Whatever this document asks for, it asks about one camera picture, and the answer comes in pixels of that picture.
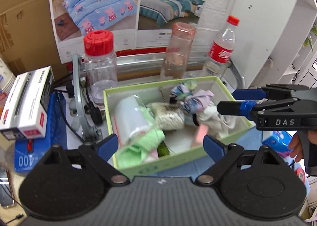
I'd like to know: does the pastel patterned cloth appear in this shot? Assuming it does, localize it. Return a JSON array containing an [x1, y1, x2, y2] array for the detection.
[[169, 80, 214, 115]]

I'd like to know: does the red cap clear jar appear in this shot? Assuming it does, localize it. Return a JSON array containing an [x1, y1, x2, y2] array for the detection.
[[83, 30, 118, 105]]

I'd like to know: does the bedding calendar poster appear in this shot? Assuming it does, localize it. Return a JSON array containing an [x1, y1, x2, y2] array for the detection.
[[50, 0, 205, 63]]

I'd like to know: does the white colourful sock bundle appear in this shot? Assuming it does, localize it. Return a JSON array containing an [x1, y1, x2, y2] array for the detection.
[[196, 102, 236, 139]]

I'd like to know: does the cola plastic bottle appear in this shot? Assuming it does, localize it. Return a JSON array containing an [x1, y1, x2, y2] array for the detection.
[[199, 15, 240, 78]]

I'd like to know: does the brown cardboard sheet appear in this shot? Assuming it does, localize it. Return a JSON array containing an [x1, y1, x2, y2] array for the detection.
[[1, 0, 68, 79]]

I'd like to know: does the clear plastic bag roll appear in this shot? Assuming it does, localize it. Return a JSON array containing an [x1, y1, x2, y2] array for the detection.
[[113, 95, 150, 147]]

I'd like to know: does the pink glass bottle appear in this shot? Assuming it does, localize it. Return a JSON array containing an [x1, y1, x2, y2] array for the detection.
[[159, 22, 196, 81]]

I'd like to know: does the beige knitted cloth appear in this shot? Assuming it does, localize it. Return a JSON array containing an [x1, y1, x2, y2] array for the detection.
[[146, 102, 185, 131]]

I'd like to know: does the green cloth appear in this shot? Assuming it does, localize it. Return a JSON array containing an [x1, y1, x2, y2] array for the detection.
[[116, 107, 165, 168]]

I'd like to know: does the person right hand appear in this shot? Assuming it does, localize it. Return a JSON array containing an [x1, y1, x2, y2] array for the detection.
[[288, 133, 304, 162]]

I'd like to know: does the white red small carton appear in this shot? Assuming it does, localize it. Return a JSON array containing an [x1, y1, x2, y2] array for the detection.
[[1, 66, 54, 141]]

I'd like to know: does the green cardboard box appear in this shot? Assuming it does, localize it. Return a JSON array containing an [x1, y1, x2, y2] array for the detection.
[[104, 76, 253, 177]]

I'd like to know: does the blue tissue pack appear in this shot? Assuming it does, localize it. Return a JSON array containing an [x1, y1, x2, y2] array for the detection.
[[262, 131, 292, 157]]

